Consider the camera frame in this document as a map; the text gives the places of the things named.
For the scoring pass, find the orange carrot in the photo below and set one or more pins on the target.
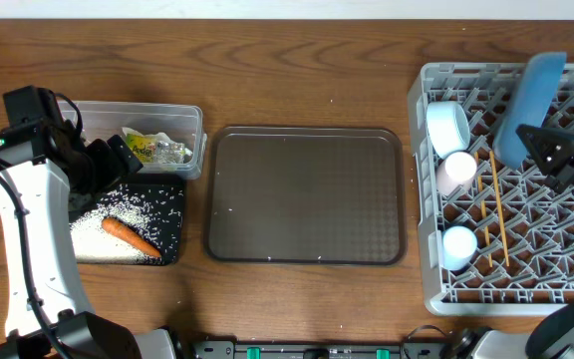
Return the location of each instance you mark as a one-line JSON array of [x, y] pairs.
[[122, 232]]

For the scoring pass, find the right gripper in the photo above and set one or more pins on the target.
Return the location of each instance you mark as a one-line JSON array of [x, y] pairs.
[[559, 178]]

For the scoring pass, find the brown serving tray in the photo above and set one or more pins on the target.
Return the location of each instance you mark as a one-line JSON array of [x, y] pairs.
[[331, 196]]

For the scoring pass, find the dark blue plate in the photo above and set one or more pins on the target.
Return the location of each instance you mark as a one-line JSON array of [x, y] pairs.
[[528, 105]]

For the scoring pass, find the white rice pile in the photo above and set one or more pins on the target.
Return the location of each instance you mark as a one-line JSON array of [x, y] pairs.
[[117, 229]]

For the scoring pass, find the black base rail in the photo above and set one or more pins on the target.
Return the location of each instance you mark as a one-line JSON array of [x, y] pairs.
[[222, 349]]

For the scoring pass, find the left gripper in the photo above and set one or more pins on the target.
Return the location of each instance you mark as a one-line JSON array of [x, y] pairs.
[[116, 167]]

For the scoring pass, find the grey dishwasher rack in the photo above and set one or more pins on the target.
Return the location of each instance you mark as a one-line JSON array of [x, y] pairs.
[[539, 222]]

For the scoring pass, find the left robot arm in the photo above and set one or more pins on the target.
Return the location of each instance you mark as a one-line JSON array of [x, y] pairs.
[[43, 161]]

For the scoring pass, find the foil snack wrapper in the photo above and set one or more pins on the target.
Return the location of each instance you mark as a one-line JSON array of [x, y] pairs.
[[158, 149]]

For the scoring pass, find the pink white cup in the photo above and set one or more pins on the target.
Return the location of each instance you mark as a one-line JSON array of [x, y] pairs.
[[457, 170]]

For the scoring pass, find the light blue bowl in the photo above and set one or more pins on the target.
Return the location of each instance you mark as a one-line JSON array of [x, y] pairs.
[[448, 128]]

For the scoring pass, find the clear plastic bin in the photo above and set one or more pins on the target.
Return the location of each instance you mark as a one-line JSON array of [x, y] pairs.
[[181, 123]]

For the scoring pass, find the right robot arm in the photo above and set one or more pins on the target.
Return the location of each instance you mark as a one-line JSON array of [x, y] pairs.
[[552, 338]]

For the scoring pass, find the light blue cup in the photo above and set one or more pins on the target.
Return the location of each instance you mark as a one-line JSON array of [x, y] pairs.
[[458, 247]]

